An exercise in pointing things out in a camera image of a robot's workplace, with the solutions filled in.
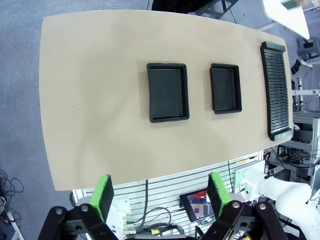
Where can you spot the white side table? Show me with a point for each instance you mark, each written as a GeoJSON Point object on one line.
{"type": "Point", "coordinates": [282, 20]}

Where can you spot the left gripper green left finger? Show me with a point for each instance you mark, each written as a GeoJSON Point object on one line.
{"type": "Point", "coordinates": [102, 197]}

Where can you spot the aluminium profile frame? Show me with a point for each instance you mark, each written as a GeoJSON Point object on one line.
{"type": "Point", "coordinates": [305, 135]}

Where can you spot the black plastic ESD tray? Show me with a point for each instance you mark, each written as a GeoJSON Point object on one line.
{"type": "Point", "coordinates": [225, 90]}
{"type": "Point", "coordinates": [166, 95]}

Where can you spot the white slotted base panel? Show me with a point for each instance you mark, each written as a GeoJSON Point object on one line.
{"type": "Point", "coordinates": [162, 190]}

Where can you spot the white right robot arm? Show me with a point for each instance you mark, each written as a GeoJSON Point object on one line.
{"type": "Point", "coordinates": [295, 197]}

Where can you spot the black tablet with lit screen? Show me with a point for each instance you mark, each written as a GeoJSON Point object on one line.
{"type": "Point", "coordinates": [192, 207]}

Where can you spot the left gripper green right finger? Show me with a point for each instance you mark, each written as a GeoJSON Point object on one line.
{"type": "Point", "coordinates": [217, 195]}

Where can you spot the black slotted board rack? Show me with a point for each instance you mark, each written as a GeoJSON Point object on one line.
{"type": "Point", "coordinates": [277, 92]}

